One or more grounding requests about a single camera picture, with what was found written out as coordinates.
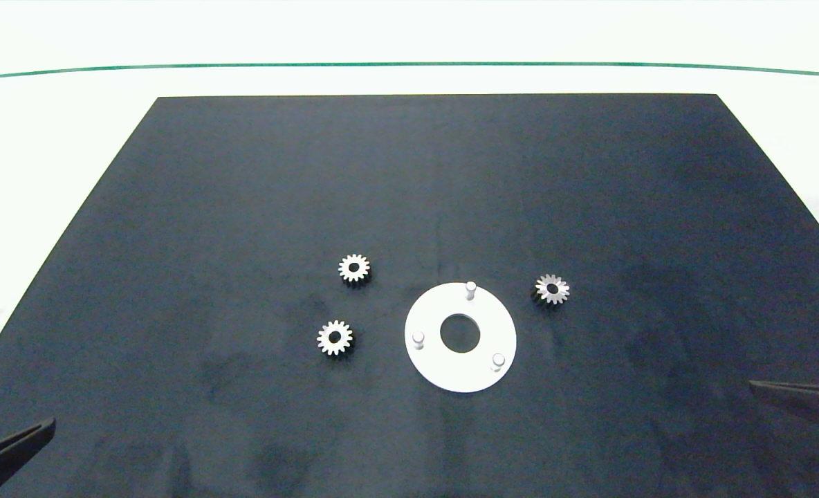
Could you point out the dark blue work mat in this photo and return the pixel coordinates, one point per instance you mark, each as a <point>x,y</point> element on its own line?
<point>243,207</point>

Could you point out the small steel planetary gear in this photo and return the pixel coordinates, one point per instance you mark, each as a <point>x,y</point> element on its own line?
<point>346,268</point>
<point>562,290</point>
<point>326,338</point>

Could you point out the round white pin plate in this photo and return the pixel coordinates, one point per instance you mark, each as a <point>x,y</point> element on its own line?
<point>461,374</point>

